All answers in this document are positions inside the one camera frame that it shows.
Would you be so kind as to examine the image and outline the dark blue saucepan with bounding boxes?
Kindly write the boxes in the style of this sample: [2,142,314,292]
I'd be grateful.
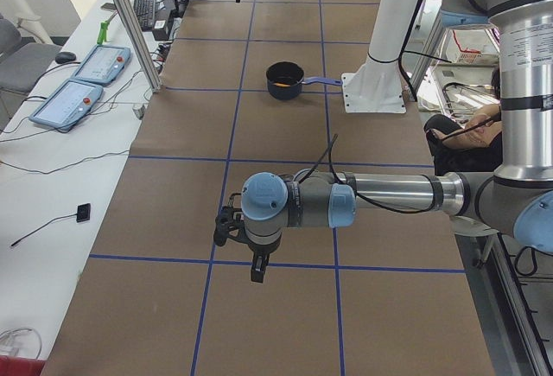
[265,61,342,101]

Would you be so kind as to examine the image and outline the black keyboard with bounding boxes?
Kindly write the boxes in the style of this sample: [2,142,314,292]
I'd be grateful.
[133,0,157,31]

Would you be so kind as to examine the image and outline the upper teach pendant tablet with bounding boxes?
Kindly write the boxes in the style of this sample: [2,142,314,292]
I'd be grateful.
[72,45,131,86]

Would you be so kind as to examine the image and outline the teach pendant tablet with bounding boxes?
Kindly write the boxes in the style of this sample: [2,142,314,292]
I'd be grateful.
[29,79,104,132]
[72,45,131,86]

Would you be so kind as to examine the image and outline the small black square pad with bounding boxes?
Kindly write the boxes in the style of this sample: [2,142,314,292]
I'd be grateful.
[76,203,92,223]

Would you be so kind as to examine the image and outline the black computer mouse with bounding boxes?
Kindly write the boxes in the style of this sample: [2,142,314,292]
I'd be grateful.
[54,51,77,65]

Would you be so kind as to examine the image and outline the lower teach pendant tablet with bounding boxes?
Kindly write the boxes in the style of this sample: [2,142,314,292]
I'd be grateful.
[29,79,104,132]

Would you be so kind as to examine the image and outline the seated person in black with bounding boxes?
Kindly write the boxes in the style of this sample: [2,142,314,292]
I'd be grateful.
[423,67,505,176]

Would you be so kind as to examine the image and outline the aluminium frame post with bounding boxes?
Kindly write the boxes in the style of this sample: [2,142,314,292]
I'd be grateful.
[112,0,162,92]

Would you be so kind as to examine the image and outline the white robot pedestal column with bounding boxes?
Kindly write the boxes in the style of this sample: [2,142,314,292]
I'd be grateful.
[342,0,421,114]

